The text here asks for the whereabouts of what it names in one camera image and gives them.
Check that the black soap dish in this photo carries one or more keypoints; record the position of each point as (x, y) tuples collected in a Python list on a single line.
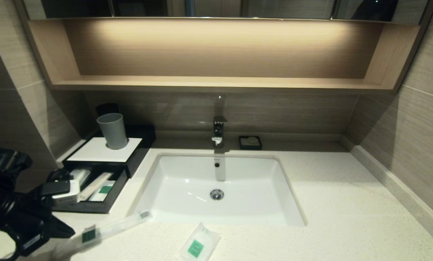
[(242, 146)]

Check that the chrome sink drain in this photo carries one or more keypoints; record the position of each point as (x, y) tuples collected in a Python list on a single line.
[(217, 194)]

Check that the white sink basin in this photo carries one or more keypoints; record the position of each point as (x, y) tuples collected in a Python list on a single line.
[(187, 195)]

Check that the black box with white top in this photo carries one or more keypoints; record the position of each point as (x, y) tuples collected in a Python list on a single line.
[(104, 150)]

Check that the clear toothbrush packet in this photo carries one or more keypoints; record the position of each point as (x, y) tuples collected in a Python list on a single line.
[(81, 175)]

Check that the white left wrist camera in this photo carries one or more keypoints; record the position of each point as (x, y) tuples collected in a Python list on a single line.
[(69, 197)]

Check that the small round soap bar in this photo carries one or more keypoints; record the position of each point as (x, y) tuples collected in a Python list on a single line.
[(252, 139)]

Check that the long white wrapped packet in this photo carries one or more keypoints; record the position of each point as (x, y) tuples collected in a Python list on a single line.
[(97, 185)]

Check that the small sachet green label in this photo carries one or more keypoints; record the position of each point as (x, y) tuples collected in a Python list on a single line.
[(196, 248)]

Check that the white packet green label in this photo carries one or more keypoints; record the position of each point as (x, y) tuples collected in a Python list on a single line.
[(106, 191)]

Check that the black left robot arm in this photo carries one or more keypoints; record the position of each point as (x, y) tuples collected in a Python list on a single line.
[(2, 203)]

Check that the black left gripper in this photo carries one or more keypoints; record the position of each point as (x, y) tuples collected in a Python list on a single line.
[(33, 224)]

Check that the dental kit packet green label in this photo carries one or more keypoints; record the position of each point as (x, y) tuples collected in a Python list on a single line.
[(111, 228)]

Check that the mirror cabinet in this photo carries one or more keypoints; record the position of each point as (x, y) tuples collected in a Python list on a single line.
[(274, 8)]

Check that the chrome faucet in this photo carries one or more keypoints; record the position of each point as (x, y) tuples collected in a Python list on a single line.
[(219, 129)]

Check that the grey plastic cup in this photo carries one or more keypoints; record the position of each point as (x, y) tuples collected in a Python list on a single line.
[(112, 131)]

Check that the wooden wall shelf niche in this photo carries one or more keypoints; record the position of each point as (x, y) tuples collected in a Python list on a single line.
[(216, 82)]

